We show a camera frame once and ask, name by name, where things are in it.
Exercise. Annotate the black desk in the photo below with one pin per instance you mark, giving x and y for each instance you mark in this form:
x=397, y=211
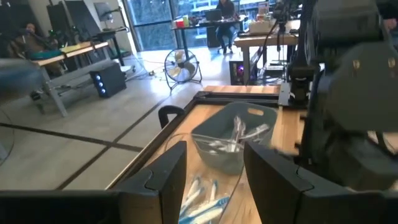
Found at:
x=205, y=24

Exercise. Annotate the purple toothbrush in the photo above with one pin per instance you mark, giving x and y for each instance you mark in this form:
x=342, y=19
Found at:
x=217, y=144
x=237, y=130
x=256, y=130

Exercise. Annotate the wooden workbench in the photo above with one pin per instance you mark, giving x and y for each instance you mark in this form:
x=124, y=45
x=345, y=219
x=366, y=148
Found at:
x=264, y=40

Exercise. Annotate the person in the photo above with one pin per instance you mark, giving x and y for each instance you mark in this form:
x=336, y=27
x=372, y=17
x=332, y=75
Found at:
x=391, y=23
x=226, y=25
x=28, y=43

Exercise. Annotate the red cup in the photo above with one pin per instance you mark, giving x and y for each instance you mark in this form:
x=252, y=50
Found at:
x=179, y=23

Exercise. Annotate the clear plastic bin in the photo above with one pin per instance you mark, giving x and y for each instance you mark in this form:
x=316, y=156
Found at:
x=199, y=174

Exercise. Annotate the wooden table grey legs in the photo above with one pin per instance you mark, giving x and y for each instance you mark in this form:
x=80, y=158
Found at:
x=77, y=49

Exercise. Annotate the teal plastic bin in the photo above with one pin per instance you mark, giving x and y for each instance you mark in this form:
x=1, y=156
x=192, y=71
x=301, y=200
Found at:
x=217, y=124

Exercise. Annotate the blue toothbrush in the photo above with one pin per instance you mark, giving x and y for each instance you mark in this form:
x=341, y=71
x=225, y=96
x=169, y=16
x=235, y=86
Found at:
x=192, y=193
x=214, y=189
x=214, y=205

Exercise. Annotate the black computer tower blue lights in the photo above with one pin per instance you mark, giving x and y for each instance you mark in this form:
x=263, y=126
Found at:
x=109, y=79

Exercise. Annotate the black laptop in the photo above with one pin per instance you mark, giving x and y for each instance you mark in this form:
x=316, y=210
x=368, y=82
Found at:
x=213, y=15

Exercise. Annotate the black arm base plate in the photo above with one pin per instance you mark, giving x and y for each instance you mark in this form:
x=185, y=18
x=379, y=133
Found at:
x=284, y=96

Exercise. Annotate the black floor fan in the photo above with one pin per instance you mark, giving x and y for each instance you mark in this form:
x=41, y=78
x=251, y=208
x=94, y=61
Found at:
x=182, y=68

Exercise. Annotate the computer with purple light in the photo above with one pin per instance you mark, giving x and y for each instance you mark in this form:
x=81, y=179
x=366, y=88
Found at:
x=241, y=73

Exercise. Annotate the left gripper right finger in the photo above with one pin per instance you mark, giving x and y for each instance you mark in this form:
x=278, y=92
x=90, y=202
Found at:
x=311, y=208

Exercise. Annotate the white box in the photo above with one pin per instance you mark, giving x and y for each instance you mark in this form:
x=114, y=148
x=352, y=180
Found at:
x=262, y=27

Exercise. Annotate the teal cushion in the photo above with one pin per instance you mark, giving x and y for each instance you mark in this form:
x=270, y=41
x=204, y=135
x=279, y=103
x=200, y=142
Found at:
x=45, y=55

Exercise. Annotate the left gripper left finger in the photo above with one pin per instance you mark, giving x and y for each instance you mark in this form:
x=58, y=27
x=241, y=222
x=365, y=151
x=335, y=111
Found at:
x=93, y=208

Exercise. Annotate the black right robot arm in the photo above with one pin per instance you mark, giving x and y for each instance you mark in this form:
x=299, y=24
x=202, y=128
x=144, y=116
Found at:
x=357, y=93

